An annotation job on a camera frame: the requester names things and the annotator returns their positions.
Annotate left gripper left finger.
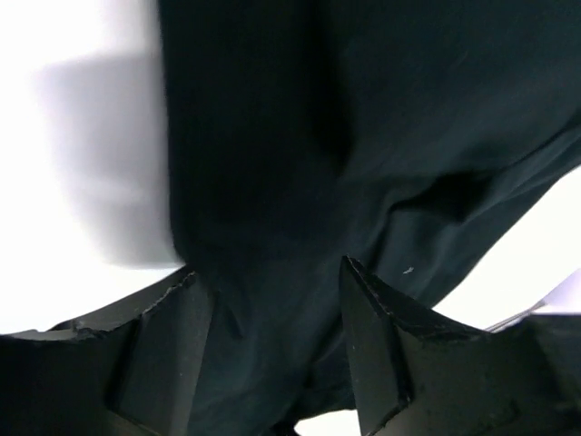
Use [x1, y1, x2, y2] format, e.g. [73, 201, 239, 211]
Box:
[1, 268, 213, 435]

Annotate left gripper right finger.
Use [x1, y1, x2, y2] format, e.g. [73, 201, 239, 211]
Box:
[340, 257, 580, 436]

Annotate black t-shirt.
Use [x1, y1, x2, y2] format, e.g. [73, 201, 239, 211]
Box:
[159, 1, 580, 435]

